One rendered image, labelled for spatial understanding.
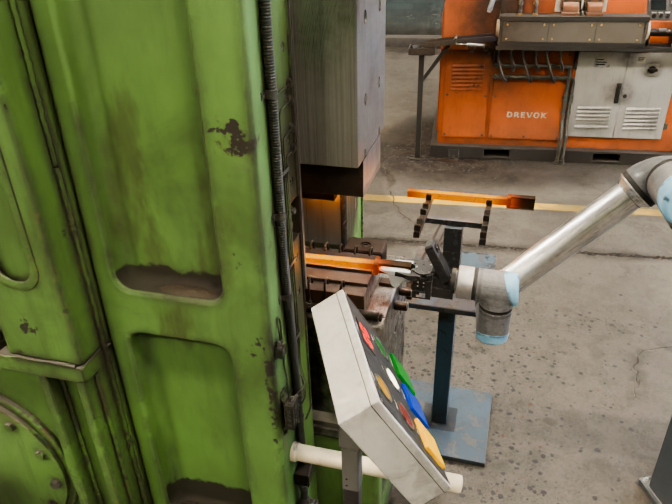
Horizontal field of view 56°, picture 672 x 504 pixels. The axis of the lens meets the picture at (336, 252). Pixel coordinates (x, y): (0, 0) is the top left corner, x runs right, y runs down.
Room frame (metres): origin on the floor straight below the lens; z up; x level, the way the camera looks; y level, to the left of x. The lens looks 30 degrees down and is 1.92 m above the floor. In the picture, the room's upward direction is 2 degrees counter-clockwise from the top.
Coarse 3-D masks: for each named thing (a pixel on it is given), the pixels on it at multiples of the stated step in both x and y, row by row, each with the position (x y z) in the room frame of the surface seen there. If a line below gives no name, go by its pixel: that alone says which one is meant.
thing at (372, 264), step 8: (312, 256) 1.56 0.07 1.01; (320, 256) 1.55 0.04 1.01; (328, 256) 1.55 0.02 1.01; (336, 256) 1.55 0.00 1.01; (376, 256) 1.53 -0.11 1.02; (336, 264) 1.52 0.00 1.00; (344, 264) 1.52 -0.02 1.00; (352, 264) 1.51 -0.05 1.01; (360, 264) 1.51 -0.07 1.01; (368, 264) 1.50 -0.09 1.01; (376, 264) 1.48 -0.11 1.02; (384, 264) 1.49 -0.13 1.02; (392, 264) 1.48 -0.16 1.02; (400, 264) 1.48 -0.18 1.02; (408, 264) 1.48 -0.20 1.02; (376, 272) 1.48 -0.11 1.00
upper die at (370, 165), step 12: (372, 156) 1.49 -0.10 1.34; (312, 168) 1.43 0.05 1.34; (324, 168) 1.42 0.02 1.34; (336, 168) 1.41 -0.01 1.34; (348, 168) 1.40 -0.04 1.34; (360, 168) 1.39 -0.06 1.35; (372, 168) 1.49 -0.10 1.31; (312, 180) 1.43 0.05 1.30; (324, 180) 1.42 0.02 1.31; (336, 180) 1.41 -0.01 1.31; (348, 180) 1.40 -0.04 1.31; (360, 180) 1.39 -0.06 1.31; (372, 180) 1.49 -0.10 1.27; (312, 192) 1.43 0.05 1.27; (324, 192) 1.42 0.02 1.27; (336, 192) 1.41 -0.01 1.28; (348, 192) 1.40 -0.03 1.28; (360, 192) 1.39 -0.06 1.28
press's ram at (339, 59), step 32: (320, 0) 1.36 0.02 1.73; (352, 0) 1.34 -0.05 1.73; (384, 0) 1.61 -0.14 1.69; (320, 32) 1.36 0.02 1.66; (352, 32) 1.34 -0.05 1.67; (384, 32) 1.62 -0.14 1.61; (320, 64) 1.36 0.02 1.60; (352, 64) 1.34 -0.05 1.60; (384, 64) 1.62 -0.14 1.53; (320, 96) 1.37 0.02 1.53; (352, 96) 1.35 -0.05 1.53; (384, 96) 1.63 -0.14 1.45; (320, 128) 1.37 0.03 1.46; (352, 128) 1.35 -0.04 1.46; (320, 160) 1.37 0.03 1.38; (352, 160) 1.35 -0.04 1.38
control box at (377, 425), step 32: (320, 320) 1.03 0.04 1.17; (352, 320) 0.98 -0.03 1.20; (352, 352) 0.90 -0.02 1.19; (352, 384) 0.82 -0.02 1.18; (352, 416) 0.75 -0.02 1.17; (384, 416) 0.76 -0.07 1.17; (384, 448) 0.76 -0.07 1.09; (416, 448) 0.77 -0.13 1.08; (416, 480) 0.77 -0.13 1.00; (448, 480) 0.79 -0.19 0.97
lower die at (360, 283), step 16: (352, 256) 1.58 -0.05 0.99; (368, 256) 1.58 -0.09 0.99; (320, 272) 1.50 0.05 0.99; (336, 272) 1.50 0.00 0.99; (352, 272) 1.50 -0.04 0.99; (368, 272) 1.49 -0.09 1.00; (320, 288) 1.44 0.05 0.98; (336, 288) 1.43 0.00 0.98; (352, 288) 1.43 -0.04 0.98; (368, 288) 1.44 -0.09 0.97; (368, 304) 1.44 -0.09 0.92
